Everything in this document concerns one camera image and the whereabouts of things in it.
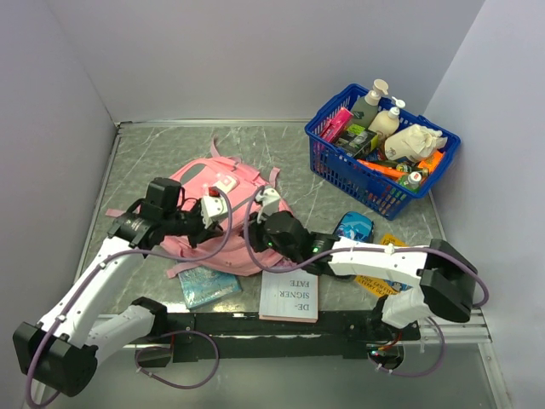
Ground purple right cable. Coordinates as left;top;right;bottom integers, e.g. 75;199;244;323
243;185;490;379

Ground cream pump bottle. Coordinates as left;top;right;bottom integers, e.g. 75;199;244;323
369;97;406;141

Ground grey pump bottle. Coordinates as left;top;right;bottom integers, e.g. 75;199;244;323
351;78;389;129

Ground blue plastic basket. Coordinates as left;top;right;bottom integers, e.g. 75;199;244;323
305;84;461;221

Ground purple cable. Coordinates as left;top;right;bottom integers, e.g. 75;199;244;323
23;187;234;408
243;185;490;379

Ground black green box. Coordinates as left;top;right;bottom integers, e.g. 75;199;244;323
335;124;378;158

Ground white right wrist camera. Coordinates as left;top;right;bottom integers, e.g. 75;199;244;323
255;187;281;223

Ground blue pencil case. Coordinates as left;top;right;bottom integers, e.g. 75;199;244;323
333;211;374;243

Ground white book pink flowers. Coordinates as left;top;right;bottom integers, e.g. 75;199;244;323
258;269;318;324

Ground pink school backpack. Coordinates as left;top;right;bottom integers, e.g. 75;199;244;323
107;147;290;278

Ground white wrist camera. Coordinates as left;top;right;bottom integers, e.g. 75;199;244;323
200;187;228;228
255;187;281;223

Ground orange snack pack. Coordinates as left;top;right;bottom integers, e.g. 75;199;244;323
417;151;444;174

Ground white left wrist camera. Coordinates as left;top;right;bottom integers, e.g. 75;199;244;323
200;187;228;228

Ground beige cloth bag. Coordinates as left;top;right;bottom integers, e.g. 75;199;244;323
384;124;448;163

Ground teal hardcover book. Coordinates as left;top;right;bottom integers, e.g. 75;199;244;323
177;267;242;310

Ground green bottle red cap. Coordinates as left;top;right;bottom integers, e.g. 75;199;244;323
398;171;425;193

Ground orange packet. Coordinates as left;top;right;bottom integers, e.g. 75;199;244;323
358;159;406;180

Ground pink box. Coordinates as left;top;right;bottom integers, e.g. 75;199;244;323
319;107;353;142

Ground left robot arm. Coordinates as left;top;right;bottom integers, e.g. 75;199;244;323
13;177;232;397

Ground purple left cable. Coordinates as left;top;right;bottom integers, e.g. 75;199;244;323
23;187;234;408

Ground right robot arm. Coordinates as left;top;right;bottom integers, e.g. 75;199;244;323
243;210;478;339

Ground yellow children's book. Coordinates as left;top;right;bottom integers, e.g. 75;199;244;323
354;233;410;297

